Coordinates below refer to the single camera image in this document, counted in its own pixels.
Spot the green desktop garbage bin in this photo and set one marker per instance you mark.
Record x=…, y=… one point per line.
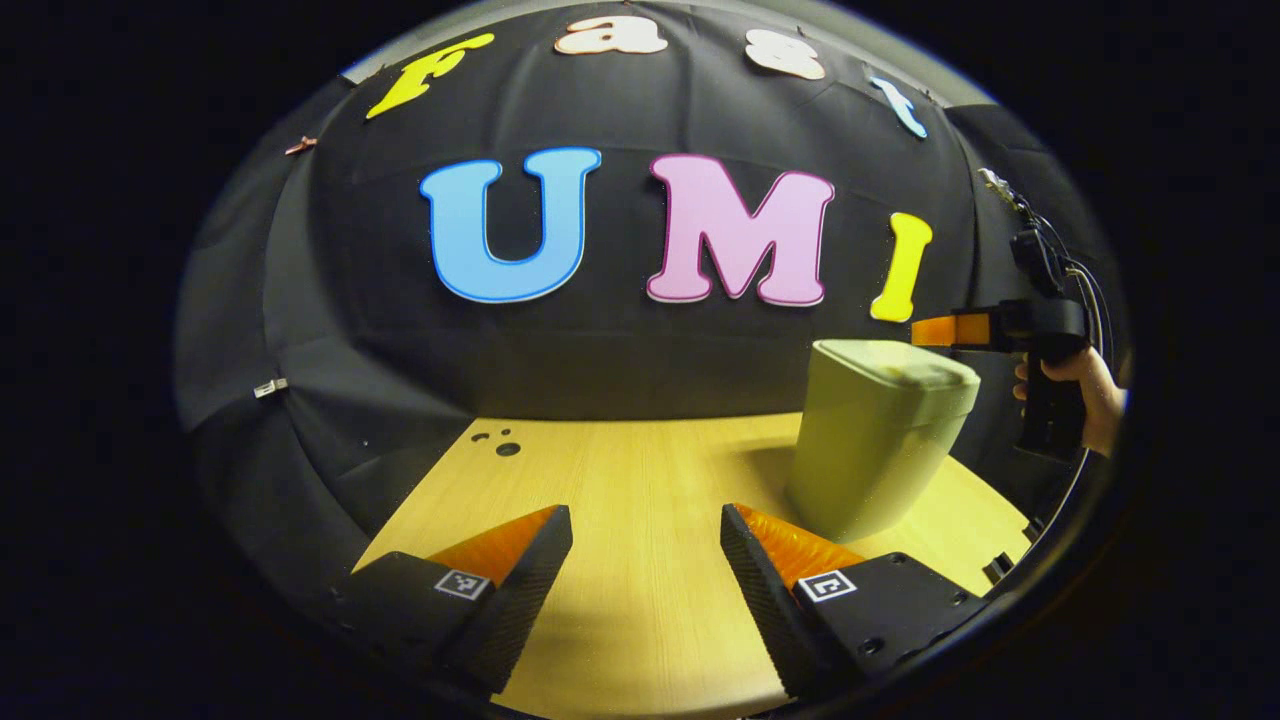
x=870, y=450

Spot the silver metal clip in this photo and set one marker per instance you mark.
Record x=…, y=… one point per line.
x=270, y=387

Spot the copper metal clip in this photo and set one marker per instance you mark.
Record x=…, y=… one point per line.
x=300, y=145

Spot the wooden desktop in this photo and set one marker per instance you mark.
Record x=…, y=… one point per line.
x=640, y=480

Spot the black backdrop cloth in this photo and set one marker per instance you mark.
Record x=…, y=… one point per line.
x=650, y=360

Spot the black bracket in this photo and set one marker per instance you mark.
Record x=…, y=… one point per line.
x=998, y=568
x=1034, y=528

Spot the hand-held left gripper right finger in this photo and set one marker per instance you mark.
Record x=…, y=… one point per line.
x=765, y=605

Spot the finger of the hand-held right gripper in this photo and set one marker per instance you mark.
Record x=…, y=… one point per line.
x=950, y=330

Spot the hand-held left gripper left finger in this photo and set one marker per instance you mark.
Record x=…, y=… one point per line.
x=520, y=605

